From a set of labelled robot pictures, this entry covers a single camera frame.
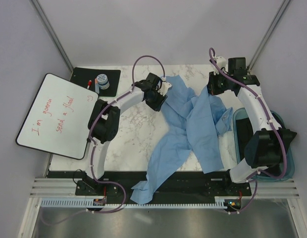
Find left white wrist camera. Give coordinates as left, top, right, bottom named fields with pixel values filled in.
left=158, top=77, right=172, bottom=96

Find white slotted cable duct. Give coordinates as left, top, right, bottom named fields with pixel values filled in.
left=41, top=198, right=242, bottom=209

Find black mat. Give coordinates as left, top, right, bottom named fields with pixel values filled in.
left=70, top=67, right=121, bottom=97

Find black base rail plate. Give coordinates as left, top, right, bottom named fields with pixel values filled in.
left=75, top=172, right=252, bottom=211

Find white dry-erase board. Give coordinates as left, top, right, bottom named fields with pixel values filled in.
left=16, top=73, right=99, bottom=160

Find light blue long sleeve shirt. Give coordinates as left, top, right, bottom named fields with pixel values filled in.
left=131, top=75, right=233, bottom=204

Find red white marker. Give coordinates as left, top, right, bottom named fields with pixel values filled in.
left=87, top=80, right=92, bottom=89

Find teal plastic bin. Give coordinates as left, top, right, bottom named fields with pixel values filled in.
left=232, top=108, right=295, bottom=182

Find blue white round container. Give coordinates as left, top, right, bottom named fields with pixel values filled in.
left=96, top=74, right=109, bottom=90

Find light blue marker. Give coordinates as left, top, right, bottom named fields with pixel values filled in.
left=95, top=78, right=100, bottom=94

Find black clothes in bin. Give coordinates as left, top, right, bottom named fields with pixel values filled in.
left=233, top=112, right=295, bottom=179

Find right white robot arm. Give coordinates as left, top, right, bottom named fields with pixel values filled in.
left=207, top=51, right=297, bottom=195

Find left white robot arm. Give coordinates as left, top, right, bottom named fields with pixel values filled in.
left=85, top=73, right=172, bottom=195

